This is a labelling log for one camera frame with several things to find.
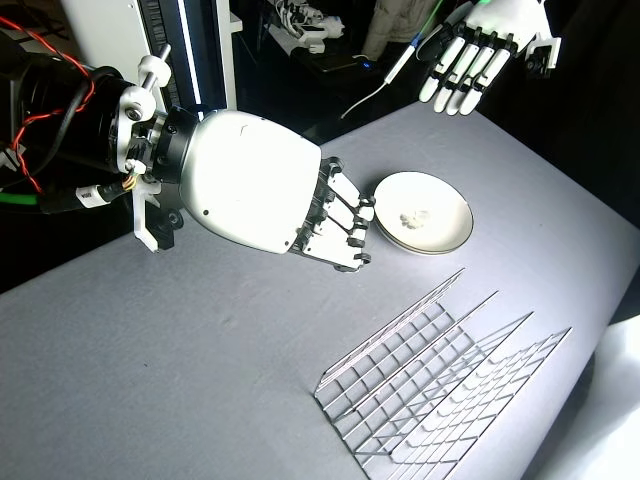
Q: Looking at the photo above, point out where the person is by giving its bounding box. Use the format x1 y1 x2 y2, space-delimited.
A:
362 0 442 60

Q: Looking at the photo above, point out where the white plate with tree print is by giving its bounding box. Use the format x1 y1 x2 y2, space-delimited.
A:
373 171 474 252
375 219 473 257

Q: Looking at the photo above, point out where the white column with light strip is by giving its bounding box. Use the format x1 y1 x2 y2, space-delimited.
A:
62 0 239 119

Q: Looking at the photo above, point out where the grey table cloth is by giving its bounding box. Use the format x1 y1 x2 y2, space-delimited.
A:
0 102 640 480

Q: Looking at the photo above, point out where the white wire dish rack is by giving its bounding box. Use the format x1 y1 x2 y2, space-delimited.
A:
313 268 573 480

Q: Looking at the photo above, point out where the black device with blue light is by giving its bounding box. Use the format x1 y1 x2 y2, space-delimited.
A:
319 52 375 75

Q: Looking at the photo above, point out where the white cable adapter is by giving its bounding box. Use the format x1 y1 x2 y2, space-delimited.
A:
341 43 419 120

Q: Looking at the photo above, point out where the spare white robot hand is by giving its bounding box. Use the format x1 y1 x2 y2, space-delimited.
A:
268 0 347 55

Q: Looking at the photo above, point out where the green cable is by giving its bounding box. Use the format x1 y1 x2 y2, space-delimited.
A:
409 0 447 49

